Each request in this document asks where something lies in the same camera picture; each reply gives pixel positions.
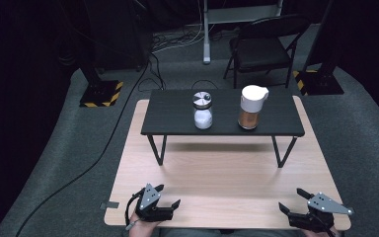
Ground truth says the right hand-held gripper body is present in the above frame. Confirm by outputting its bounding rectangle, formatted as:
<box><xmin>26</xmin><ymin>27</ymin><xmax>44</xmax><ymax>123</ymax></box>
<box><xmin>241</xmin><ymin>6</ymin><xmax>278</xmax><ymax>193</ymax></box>
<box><xmin>287</xmin><ymin>192</ymin><xmax>355</xmax><ymax>233</ymax></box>

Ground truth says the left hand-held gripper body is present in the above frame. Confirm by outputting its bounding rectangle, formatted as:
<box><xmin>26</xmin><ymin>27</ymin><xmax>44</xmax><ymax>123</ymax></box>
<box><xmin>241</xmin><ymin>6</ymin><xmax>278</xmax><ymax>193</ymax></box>
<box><xmin>134</xmin><ymin>183</ymin><xmax>174</xmax><ymax>222</ymax></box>

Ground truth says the black metal shelf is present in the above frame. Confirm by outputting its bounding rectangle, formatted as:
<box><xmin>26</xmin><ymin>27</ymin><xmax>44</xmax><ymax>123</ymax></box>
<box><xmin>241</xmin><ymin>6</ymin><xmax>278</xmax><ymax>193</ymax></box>
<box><xmin>140</xmin><ymin>88</ymin><xmax>306</xmax><ymax>169</ymax></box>

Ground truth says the glass jar of white powder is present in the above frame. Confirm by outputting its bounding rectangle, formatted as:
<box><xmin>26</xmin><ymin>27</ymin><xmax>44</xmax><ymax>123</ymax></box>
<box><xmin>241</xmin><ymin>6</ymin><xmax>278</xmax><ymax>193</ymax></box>
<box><xmin>191</xmin><ymin>91</ymin><xmax>214</xmax><ymax>130</ymax></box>

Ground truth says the glass jar of brown powder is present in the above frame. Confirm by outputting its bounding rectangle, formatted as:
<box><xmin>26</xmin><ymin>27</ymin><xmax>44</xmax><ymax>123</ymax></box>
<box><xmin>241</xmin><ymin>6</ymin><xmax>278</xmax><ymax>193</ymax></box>
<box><xmin>237</xmin><ymin>84</ymin><xmax>270</xmax><ymax>131</ymax></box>

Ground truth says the person's right hand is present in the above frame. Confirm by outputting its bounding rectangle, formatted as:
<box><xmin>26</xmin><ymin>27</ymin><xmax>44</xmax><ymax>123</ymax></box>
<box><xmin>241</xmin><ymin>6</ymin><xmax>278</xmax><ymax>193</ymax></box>
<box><xmin>303</xmin><ymin>226</ymin><xmax>341</xmax><ymax>237</ymax></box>

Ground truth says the person's left hand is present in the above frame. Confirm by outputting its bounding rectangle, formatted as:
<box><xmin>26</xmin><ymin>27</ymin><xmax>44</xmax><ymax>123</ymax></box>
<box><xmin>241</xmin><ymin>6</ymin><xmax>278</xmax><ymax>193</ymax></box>
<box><xmin>128</xmin><ymin>212</ymin><xmax>163</xmax><ymax>237</ymax></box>

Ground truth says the grey tape strip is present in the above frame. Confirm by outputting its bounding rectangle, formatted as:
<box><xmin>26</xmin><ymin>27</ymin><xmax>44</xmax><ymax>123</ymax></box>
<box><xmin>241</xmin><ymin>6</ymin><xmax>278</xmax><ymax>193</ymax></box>
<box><xmin>100</xmin><ymin>200</ymin><xmax>120</xmax><ymax>210</ymax></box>

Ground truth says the black stand with striped base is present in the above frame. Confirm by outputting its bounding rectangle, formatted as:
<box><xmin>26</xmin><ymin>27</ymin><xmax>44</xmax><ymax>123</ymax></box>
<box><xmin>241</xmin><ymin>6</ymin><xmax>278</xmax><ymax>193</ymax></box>
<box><xmin>291</xmin><ymin>0</ymin><xmax>345</xmax><ymax>97</ymax></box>
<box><xmin>75</xmin><ymin>0</ymin><xmax>124</xmax><ymax>109</ymax></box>

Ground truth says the black folding chair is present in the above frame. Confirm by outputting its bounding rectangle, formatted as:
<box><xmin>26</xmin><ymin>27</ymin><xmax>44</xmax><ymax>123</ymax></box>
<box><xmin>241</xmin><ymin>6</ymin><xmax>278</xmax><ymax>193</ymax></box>
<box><xmin>222</xmin><ymin>14</ymin><xmax>312</xmax><ymax>90</ymax></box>

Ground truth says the white metal stand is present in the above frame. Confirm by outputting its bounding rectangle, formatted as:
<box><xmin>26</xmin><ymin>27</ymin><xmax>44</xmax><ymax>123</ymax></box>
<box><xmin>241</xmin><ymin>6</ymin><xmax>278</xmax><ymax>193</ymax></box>
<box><xmin>201</xmin><ymin>0</ymin><xmax>284</xmax><ymax>65</ymax></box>

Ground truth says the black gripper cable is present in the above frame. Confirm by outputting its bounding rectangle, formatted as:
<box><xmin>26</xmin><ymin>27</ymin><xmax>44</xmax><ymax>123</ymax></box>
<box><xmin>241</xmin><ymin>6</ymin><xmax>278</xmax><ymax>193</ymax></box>
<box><xmin>124</xmin><ymin>188</ymin><xmax>146</xmax><ymax>228</ymax></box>
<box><xmin>319</xmin><ymin>215</ymin><xmax>340</xmax><ymax>237</ymax></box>

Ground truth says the long black floor cable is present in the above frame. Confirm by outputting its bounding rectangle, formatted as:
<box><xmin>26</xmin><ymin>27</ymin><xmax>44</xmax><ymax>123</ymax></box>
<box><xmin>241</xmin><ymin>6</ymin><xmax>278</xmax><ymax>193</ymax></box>
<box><xmin>14</xmin><ymin>53</ymin><xmax>154</xmax><ymax>237</ymax></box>

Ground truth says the looped black floor cable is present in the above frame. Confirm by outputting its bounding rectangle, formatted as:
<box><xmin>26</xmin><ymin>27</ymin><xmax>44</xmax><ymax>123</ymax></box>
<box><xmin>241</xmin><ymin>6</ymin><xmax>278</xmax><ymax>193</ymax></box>
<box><xmin>189</xmin><ymin>79</ymin><xmax>219</xmax><ymax>91</ymax></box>

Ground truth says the tangle of floor cables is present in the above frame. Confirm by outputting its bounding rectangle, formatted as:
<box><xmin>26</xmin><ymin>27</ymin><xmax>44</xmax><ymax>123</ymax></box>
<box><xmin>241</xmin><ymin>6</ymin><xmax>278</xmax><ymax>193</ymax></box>
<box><xmin>151</xmin><ymin>19</ymin><xmax>231</xmax><ymax>55</ymax></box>

